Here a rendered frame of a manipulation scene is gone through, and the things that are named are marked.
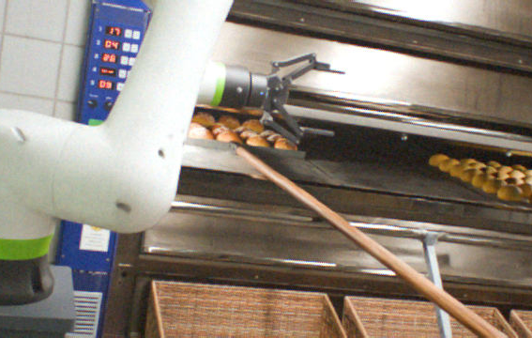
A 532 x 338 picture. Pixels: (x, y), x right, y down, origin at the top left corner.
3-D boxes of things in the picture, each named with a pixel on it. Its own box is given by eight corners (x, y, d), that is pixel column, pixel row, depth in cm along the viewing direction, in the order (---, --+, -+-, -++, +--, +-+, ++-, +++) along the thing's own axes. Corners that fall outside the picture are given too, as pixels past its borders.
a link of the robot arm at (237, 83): (220, 110, 161) (228, 66, 159) (209, 101, 172) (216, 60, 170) (249, 114, 163) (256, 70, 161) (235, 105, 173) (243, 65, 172)
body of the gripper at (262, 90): (244, 67, 169) (284, 73, 172) (237, 105, 171) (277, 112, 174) (252, 70, 162) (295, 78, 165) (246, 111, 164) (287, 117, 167)
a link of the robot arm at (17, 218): (40, 272, 102) (60, 129, 98) (-66, 245, 104) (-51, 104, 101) (84, 249, 114) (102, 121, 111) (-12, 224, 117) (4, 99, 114)
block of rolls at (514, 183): (424, 163, 328) (427, 150, 327) (522, 176, 342) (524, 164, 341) (503, 201, 271) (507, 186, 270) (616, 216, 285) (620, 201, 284)
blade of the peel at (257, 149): (304, 159, 282) (305, 151, 281) (154, 141, 262) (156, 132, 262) (271, 139, 315) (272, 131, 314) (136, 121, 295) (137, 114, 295)
